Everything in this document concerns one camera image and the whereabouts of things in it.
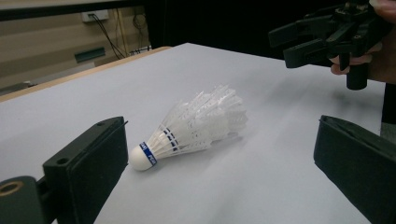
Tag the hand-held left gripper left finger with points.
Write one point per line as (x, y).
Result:
(93, 161)

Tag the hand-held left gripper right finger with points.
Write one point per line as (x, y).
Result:
(361, 168)

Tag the white feather shuttlecock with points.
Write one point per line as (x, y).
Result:
(193, 127)

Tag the white table mat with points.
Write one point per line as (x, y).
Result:
(236, 186)

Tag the white wall outlet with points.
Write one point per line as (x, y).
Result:
(98, 15)

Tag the black horizontal frame bar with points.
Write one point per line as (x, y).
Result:
(62, 7)

